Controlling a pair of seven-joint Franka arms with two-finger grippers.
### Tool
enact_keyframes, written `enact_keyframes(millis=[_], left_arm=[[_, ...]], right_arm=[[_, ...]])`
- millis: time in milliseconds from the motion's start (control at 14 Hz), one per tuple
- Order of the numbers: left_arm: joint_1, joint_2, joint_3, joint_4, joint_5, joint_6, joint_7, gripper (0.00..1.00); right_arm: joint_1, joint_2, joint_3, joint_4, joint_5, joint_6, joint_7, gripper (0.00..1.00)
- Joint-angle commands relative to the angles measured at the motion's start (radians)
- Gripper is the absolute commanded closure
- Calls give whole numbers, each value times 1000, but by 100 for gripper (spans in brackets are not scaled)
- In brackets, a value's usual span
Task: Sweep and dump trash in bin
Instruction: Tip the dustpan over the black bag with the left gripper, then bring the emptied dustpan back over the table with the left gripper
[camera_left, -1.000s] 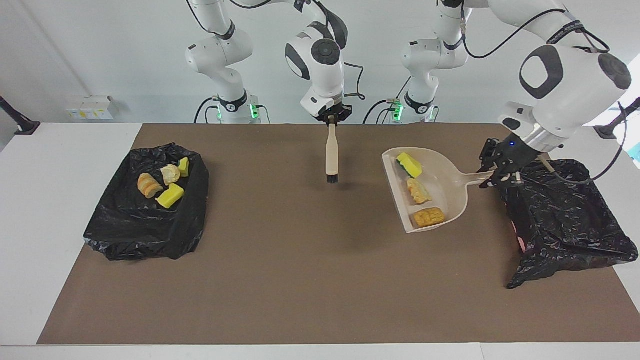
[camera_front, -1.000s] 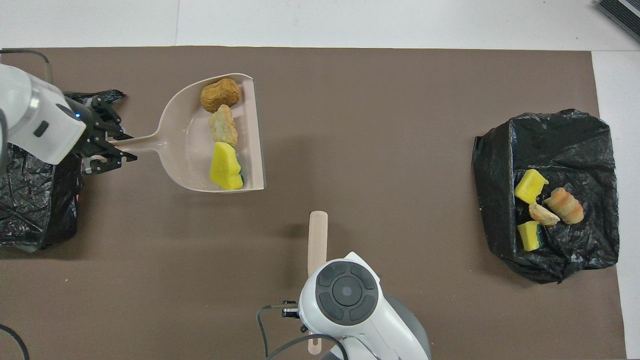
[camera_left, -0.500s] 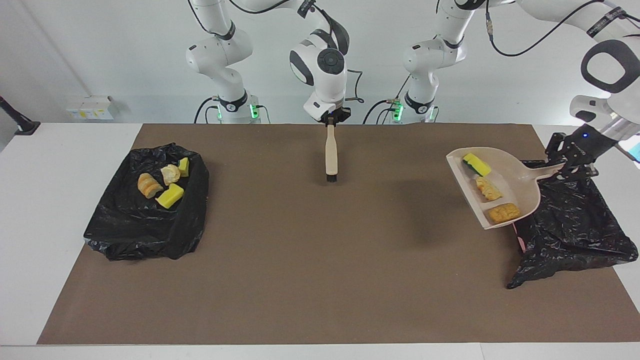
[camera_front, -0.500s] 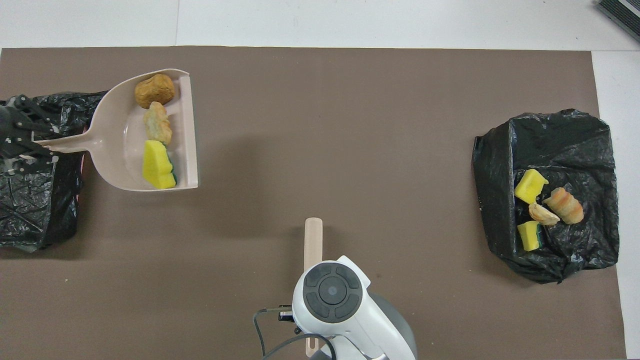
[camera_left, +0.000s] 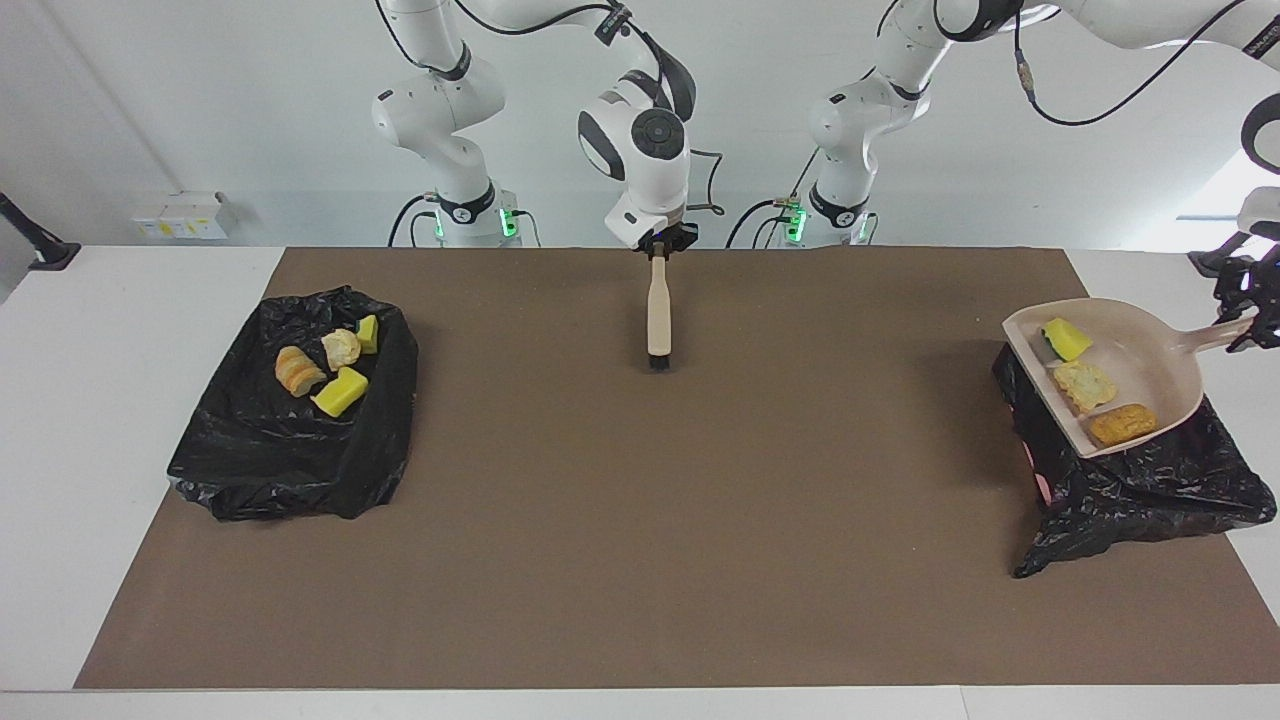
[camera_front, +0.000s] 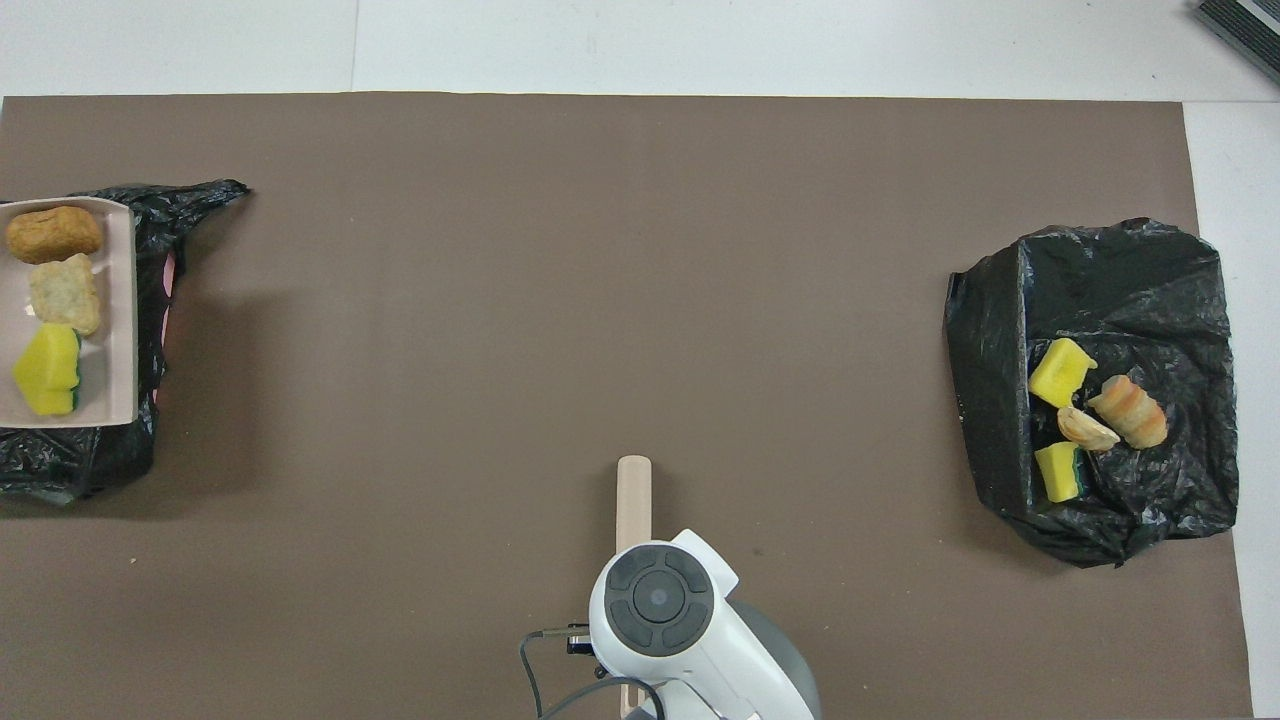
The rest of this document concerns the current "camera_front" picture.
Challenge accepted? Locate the yellow sponge piece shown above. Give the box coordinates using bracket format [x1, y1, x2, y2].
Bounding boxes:
[1028, 338, 1099, 409]
[12, 323, 83, 417]
[1034, 441, 1084, 504]

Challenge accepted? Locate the beige bread chunk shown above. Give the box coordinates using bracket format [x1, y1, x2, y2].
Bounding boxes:
[1058, 406, 1121, 452]
[1087, 374, 1169, 450]
[28, 253, 103, 337]

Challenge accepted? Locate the beige plastic dustpan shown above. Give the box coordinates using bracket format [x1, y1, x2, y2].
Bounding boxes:
[0, 197, 140, 430]

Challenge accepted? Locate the brown bread chunk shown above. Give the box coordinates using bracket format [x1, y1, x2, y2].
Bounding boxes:
[5, 205, 104, 265]

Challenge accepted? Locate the black trash bag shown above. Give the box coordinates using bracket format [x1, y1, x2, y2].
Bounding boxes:
[0, 180, 251, 504]
[944, 218, 1241, 569]

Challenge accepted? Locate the pink bin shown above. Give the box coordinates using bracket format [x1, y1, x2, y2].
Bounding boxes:
[152, 250, 179, 406]

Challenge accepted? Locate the brown table mat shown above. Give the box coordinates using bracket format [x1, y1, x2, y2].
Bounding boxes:
[0, 92, 1254, 720]

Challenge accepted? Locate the dark grey ridged device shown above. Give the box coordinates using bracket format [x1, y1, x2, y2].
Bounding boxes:
[1192, 0, 1280, 86]

